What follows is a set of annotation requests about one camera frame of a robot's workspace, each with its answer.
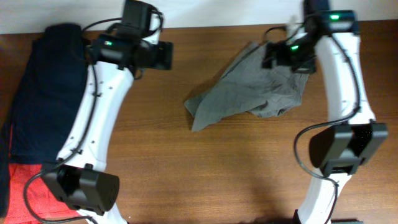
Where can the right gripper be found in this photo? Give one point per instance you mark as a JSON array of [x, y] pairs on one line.
[[280, 47]]

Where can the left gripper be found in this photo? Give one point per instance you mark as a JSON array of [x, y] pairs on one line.
[[165, 56]]

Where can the grey shorts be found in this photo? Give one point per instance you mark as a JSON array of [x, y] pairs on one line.
[[247, 87]]

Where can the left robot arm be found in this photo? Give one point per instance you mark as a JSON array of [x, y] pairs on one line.
[[116, 58]]

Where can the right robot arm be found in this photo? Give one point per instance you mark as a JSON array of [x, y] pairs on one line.
[[351, 136]]

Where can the navy blue garment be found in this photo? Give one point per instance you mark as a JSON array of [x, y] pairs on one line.
[[48, 97]]

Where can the red mesh garment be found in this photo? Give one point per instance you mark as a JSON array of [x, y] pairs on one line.
[[40, 197]]

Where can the black garment with strap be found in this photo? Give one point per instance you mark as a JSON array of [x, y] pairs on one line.
[[5, 175]]

